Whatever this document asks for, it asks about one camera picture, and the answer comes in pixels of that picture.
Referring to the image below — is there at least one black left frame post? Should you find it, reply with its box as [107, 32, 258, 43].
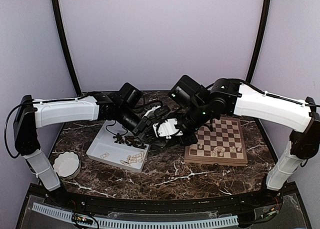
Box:
[51, 0, 82, 96]

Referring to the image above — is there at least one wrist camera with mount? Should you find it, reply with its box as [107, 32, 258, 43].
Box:
[142, 105, 171, 125]
[152, 118, 183, 139]

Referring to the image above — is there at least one black right frame post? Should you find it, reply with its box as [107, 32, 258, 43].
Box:
[245, 0, 271, 83]

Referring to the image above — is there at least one dark brown chess piece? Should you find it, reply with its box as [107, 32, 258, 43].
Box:
[124, 137, 147, 150]
[112, 136, 127, 144]

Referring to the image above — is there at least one black curved front rail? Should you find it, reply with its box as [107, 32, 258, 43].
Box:
[40, 182, 297, 215]

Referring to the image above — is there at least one white slotted cable duct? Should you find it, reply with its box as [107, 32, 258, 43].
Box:
[31, 202, 239, 229]

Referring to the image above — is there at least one white divided plastic tray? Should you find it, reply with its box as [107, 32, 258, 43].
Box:
[86, 120, 150, 173]

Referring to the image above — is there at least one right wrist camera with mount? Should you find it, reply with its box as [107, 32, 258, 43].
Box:
[152, 118, 183, 139]

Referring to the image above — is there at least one wooden chess board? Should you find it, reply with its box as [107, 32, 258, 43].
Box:
[184, 117, 248, 167]

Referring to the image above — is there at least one cream white chess queen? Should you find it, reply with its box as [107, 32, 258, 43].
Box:
[219, 147, 226, 157]

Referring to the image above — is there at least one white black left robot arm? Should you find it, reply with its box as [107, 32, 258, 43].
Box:
[11, 82, 143, 207]

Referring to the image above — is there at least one white scalloped ceramic bowl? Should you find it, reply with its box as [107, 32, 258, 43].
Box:
[53, 151, 81, 180]

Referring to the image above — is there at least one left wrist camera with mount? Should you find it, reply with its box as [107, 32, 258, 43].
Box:
[142, 105, 171, 125]

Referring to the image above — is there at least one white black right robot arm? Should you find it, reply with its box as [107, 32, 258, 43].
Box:
[168, 75, 320, 206]

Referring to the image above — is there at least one black frame post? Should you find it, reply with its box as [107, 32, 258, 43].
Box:
[51, 0, 82, 96]
[245, 0, 271, 83]

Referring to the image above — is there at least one cream white chess piece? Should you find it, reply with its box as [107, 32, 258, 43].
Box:
[100, 152, 110, 159]
[130, 152, 145, 163]
[120, 156, 137, 167]

